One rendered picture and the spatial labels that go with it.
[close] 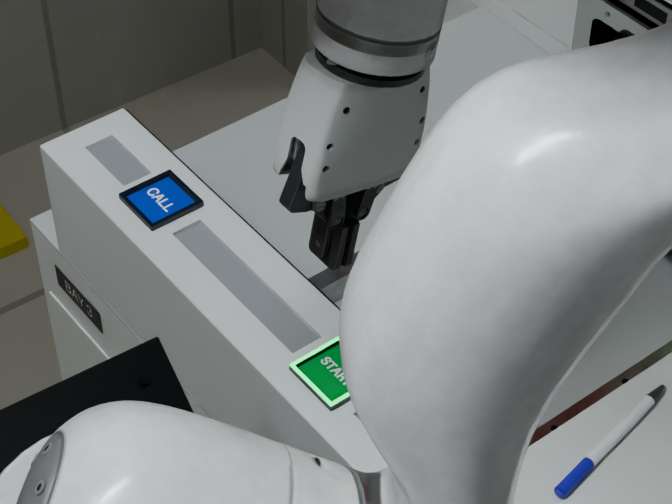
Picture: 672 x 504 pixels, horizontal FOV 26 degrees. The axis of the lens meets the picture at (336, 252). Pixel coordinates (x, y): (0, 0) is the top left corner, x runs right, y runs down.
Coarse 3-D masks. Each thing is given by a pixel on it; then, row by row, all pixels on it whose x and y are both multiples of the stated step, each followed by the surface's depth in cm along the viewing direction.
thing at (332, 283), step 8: (352, 264) 142; (320, 272) 141; (328, 272) 141; (336, 272) 141; (344, 272) 141; (312, 280) 140; (320, 280) 140; (328, 280) 140; (336, 280) 140; (344, 280) 141; (320, 288) 139; (328, 288) 140; (336, 288) 141; (344, 288) 142; (328, 296) 141; (336, 296) 142
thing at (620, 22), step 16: (592, 0) 159; (608, 0) 158; (576, 16) 163; (592, 16) 160; (608, 16) 158; (624, 16) 156; (640, 16) 156; (576, 32) 164; (592, 32) 162; (624, 32) 157; (640, 32) 155; (576, 48) 165
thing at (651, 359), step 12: (660, 348) 134; (648, 360) 133; (624, 372) 132; (636, 372) 132; (612, 384) 131; (588, 396) 130; (600, 396) 130; (576, 408) 129; (552, 420) 128; (564, 420) 128; (540, 432) 127
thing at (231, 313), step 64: (128, 128) 139; (64, 192) 138; (128, 256) 131; (192, 256) 127; (256, 256) 127; (128, 320) 139; (192, 320) 125; (256, 320) 121; (320, 320) 121; (192, 384) 132; (256, 384) 119; (320, 448) 114
